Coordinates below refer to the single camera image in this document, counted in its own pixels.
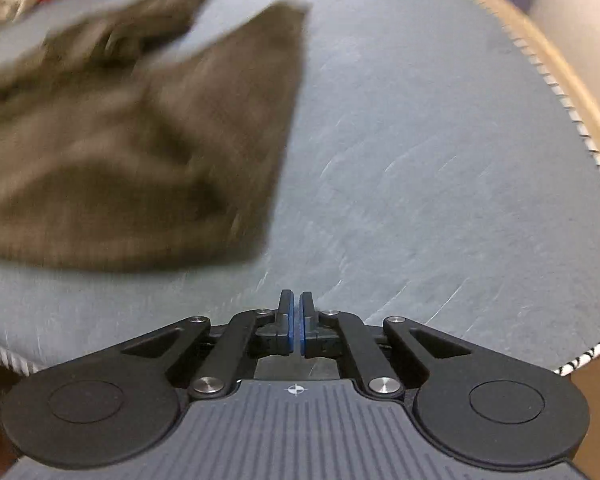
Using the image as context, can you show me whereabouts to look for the brown pants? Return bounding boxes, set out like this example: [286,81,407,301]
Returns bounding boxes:
[0,0,313,274]

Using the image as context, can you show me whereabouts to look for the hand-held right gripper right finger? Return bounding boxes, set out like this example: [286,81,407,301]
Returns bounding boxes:
[299,291,472,401]

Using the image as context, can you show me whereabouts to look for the blue-grey mat with striped trim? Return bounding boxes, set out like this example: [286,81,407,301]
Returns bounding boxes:
[0,0,600,378]

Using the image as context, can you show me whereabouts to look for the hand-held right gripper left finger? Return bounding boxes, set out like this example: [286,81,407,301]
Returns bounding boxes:
[124,289,297,401]

